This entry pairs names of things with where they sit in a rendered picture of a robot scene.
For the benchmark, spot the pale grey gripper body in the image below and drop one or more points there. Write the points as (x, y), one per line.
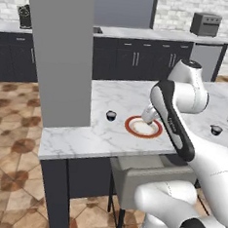
(149, 114)

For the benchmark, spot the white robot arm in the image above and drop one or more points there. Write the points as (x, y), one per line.
(212, 167)

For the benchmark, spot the red rimmed white plate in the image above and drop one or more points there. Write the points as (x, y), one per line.
(140, 129)

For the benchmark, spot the dark yogurt container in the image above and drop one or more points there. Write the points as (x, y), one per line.
(216, 130)
(111, 116)

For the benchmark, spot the marble topped dark island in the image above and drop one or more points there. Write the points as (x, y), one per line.
(114, 99)

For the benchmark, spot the dark base cupboard run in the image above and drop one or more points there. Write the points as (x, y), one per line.
(137, 61)

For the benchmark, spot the grey upholstered stool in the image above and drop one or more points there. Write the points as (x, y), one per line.
(146, 180)

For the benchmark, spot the grey dishwasher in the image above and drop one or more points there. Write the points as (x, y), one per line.
(205, 60)

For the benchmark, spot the steel sink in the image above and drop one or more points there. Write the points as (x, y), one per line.
(97, 30)

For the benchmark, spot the grey toaster oven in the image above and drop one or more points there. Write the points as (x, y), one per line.
(206, 25)

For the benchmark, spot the grey square pillar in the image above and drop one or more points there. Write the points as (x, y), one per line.
(59, 55)

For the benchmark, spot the black coffee machine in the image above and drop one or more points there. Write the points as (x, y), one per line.
(24, 17)

